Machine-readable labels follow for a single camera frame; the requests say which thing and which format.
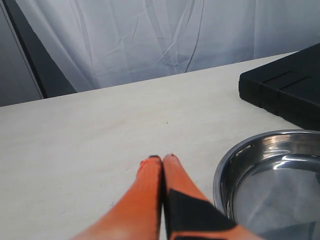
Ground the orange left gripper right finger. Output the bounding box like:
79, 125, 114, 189
163, 154, 261, 240

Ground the round stainless steel tray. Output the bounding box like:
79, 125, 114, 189
212, 129, 320, 240

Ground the black plastic tool case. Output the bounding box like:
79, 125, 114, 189
238, 44, 320, 131

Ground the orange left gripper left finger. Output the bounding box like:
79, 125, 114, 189
73, 155, 162, 240

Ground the white backdrop curtain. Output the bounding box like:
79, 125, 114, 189
17, 0, 320, 92

